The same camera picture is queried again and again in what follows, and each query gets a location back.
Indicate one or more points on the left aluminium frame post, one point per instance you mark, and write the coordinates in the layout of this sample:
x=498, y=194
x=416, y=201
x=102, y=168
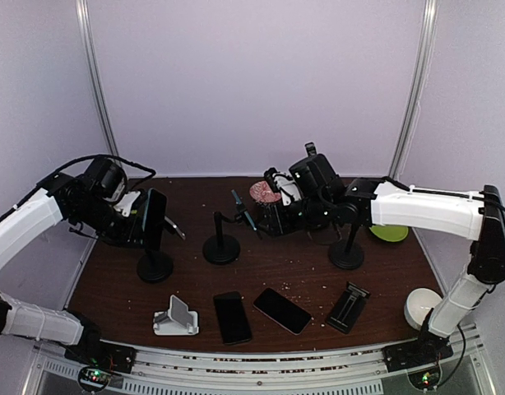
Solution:
x=83, y=19

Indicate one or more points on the teal smartphone on stand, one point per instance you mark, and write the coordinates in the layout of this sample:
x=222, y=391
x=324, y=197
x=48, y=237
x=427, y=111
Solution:
x=243, y=216

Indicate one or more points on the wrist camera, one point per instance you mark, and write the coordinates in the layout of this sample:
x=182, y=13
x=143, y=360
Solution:
x=284, y=184
x=128, y=205

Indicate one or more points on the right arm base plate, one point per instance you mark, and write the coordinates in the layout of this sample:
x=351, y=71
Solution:
x=413, y=354

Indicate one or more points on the black gooseneck stand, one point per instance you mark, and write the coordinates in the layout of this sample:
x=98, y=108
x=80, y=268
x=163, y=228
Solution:
x=346, y=254
x=156, y=266

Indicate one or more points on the black stand with pink phone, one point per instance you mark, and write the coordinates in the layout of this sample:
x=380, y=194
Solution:
x=311, y=149

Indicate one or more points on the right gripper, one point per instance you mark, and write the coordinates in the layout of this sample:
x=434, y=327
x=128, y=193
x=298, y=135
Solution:
x=278, y=224

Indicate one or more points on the black folding phone stand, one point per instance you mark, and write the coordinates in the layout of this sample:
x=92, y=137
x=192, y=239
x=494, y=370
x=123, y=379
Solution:
x=348, y=308

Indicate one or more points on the green plate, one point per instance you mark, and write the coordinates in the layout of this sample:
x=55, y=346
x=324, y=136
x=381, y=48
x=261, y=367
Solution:
x=390, y=233

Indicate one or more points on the white folding phone stand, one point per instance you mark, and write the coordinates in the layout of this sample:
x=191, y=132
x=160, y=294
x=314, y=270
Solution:
x=177, y=320

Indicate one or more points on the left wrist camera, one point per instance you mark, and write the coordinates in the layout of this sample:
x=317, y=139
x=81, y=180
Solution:
x=128, y=205

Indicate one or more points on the front aluminium rail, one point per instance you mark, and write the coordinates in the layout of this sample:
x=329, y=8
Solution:
x=356, y=370

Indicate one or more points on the black stand with teal phone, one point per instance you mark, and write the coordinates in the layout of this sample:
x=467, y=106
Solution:
x=221, y=249

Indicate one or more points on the blue smartphone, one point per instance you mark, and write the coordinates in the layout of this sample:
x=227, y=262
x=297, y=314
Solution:
x=232, y=319

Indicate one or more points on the red patterned bowl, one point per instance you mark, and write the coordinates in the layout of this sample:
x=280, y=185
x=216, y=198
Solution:
x=261, y=193

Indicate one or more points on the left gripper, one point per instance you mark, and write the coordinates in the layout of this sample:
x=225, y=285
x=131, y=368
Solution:
x=132, y=229

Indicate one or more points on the aluminium frame post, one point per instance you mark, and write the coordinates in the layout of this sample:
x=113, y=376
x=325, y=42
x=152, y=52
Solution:
x=419, y=78
x=83, y=19

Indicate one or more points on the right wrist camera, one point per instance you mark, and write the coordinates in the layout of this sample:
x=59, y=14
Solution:
x=284, y=184

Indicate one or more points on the white bowl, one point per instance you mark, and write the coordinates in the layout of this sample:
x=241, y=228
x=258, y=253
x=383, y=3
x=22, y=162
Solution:
x=418, y=304

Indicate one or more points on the right aluminium frame post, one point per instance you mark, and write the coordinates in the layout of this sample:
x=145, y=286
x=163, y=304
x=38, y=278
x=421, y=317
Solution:
x=419, y=78

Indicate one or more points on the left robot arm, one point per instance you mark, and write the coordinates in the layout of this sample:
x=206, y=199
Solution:
x=92, y=195

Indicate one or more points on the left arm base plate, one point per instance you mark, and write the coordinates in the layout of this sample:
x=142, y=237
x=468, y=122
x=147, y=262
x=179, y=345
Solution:
x=112, y=357

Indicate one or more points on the pink smartphone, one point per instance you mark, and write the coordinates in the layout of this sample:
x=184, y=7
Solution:
x=282, y=311

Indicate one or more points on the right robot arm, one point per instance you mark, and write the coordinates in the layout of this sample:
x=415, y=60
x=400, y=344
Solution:
x=312, y=194

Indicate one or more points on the grey smartphone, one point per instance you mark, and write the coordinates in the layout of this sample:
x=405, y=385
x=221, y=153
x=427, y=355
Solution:
x=153, y=219

